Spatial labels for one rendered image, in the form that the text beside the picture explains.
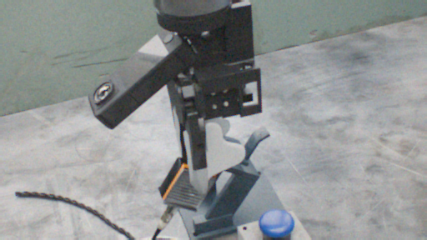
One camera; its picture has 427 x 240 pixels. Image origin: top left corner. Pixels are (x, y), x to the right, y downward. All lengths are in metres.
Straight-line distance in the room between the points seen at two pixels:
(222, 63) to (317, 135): 0.38
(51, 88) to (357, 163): 1.65
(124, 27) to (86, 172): 1.45
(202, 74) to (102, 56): 1.79
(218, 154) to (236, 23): 0.14
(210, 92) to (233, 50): 0.05
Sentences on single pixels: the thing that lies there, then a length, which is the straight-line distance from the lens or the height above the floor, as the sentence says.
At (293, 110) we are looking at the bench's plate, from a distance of 1.07.
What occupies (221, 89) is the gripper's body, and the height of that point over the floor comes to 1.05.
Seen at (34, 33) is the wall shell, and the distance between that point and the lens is 2.36.
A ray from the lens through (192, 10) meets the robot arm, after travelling 0.60.
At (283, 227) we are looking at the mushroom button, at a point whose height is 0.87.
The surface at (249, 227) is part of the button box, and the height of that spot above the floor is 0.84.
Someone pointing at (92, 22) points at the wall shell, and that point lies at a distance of 2.37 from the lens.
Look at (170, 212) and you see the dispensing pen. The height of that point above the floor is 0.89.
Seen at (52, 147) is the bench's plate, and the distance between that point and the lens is 1.06.
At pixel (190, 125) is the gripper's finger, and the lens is 0.65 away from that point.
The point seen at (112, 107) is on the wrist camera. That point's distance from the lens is 0.65.
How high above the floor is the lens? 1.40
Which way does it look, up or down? 32 degrees down
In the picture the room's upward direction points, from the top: 7 degrees counter-clockwise
